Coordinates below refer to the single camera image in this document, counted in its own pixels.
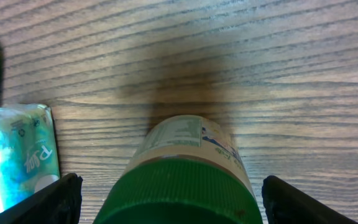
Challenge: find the green lid seasoning jar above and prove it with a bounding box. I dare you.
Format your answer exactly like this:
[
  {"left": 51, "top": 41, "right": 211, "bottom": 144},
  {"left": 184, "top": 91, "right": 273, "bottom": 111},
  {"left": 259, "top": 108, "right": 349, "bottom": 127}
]
[{"left": 95, "top": 115, "right": 262, "bottom": 223}]

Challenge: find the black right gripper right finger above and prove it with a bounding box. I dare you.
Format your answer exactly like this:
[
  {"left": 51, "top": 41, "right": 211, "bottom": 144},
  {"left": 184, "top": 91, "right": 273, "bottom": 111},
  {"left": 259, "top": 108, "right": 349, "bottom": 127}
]
[{"left": 262, "top": 175, "right": 358, "bottom": 224}]

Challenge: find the green white tissue pack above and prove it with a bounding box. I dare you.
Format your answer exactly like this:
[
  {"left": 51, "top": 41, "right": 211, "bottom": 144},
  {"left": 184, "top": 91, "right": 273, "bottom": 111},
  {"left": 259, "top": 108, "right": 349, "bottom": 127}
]
[{"left": 0, "top": 104, "right": 60, "bottom": 213}]

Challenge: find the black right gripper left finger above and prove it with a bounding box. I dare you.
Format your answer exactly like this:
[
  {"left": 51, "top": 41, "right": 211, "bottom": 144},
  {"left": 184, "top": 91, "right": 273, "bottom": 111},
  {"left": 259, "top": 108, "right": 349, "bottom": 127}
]
[{"left": 0, "top": 173, "right": 83, "bottom": 224}]

